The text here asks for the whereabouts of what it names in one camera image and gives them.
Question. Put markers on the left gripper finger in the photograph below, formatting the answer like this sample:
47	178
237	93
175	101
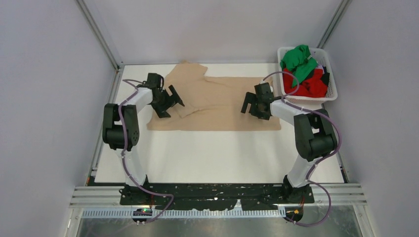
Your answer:
161	109
174	98

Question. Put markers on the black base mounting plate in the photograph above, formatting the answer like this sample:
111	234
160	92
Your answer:
214	197

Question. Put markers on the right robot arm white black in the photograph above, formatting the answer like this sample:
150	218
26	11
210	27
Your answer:
314	135

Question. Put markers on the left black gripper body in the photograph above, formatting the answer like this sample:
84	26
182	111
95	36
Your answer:
163	98

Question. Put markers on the white slotted cable duct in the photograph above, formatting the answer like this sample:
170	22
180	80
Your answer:
146	213

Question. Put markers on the white plastic laundry basket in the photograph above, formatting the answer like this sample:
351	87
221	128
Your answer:
322	57

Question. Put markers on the beige t shirt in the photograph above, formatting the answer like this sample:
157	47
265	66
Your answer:
210	103

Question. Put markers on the red t shirt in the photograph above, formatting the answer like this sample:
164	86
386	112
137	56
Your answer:
304	89

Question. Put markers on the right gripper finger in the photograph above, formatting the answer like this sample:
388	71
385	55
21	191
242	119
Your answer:
251	98
247	106

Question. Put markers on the aluminium frame rail front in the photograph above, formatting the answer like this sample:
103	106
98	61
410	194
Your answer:
109	196

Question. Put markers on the green t shirt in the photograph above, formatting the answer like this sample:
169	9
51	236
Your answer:
299	62

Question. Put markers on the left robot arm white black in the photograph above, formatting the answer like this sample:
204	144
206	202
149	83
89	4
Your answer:
120	127

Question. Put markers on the black garment in basket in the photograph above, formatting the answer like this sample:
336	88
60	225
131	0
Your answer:
318	77

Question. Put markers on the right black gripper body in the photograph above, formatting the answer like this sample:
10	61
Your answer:
262	115

